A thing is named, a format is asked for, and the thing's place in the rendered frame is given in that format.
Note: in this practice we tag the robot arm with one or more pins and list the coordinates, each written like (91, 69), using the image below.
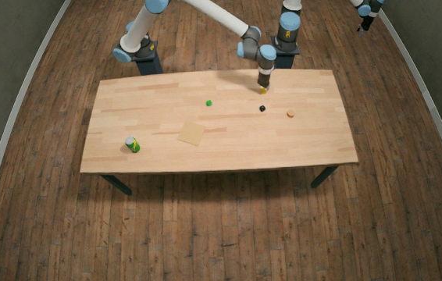
(287, 37)
(139, 29)

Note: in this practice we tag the green die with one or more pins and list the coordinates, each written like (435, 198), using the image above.
(209, 103)

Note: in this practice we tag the tan mat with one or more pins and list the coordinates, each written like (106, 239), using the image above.
(191, 133)

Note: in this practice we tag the yellow die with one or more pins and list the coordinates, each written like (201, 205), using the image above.
(263, 91)

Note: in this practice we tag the wooden table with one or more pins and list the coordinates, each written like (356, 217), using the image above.
(244, 148)

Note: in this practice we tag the green can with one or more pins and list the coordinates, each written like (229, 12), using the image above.
(133, 145)

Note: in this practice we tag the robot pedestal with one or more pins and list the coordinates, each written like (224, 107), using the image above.
(281, 61)
(148, 66)

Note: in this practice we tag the tan round disc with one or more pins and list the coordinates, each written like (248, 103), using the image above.
(291, 113)

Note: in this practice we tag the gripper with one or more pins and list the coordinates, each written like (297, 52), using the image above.
(367, 23)
(264, 81)

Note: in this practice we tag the black die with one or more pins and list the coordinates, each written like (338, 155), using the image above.
(262, 108)

